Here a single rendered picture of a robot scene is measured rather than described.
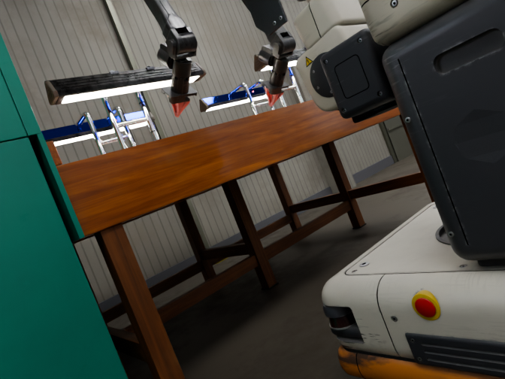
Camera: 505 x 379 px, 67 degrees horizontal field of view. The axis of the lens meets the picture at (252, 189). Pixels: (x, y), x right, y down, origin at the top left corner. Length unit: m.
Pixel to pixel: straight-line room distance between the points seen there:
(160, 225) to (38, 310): 2.36
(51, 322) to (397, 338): 0.72
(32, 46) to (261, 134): 2.41
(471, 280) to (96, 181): 0.85
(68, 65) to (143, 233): 1.43
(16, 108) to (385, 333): 0.93
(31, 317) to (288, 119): 1.02
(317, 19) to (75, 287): 0.82
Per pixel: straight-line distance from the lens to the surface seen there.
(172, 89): 1.30
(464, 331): 0.77
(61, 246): 0.98
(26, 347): 0.97
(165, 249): 3.25
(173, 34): 1.22
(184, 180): 1.15
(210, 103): 2.38
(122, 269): 1.06
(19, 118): 1.03
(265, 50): 1.58
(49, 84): 1.47
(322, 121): 1.61
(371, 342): 0.90
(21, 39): 3.46
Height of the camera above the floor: 0.57
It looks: 2 degrees down
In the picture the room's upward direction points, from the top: 22 degrees counter-clockwise
